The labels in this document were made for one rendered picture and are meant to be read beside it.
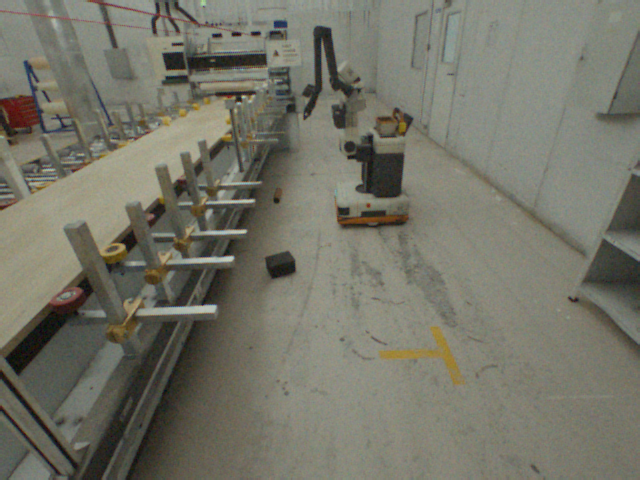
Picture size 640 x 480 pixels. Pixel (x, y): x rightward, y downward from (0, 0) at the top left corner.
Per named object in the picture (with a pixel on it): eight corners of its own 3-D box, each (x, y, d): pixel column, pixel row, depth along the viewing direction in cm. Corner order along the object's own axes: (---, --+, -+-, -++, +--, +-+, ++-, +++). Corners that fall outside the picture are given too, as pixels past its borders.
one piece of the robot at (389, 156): (389, 187, 349) (396, 103, 307) (401, 209, 302) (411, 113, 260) (358, 189, 350) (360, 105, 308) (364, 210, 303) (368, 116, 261)
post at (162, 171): (196, 266, 147) (166, 162, 123) (193, 271, 144) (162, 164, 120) (188, 266, 147) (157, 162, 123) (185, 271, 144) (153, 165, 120)
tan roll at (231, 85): (287, 87, 510) (287, 78, 504) (287, 88, 500) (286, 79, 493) (196, 91, 512) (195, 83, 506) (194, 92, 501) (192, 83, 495)
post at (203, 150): (223, 221, 191) (205, 137, 167) (222, 223, 188) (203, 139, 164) (217, 221, 191) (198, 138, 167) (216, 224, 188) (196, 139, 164)
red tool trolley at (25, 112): (48, 128, 853) (33, 94, 812) (30, 134, 788) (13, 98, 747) (28, 129, 849) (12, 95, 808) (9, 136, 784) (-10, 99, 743)
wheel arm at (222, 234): (248, 237, 144) (246, 228, 142) (247, 240, 141) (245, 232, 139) (149, 241, 145) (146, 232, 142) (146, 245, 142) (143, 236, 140)
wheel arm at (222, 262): (235, 264, 121) (233, 255, 119) (233, 270, 118) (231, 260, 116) (119, 270, 122) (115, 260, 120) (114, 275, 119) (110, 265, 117)
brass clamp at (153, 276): (176, 263, 125) (173, 251, 122) (162, 285, 113) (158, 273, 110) (160, 263, 125) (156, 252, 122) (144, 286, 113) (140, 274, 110)
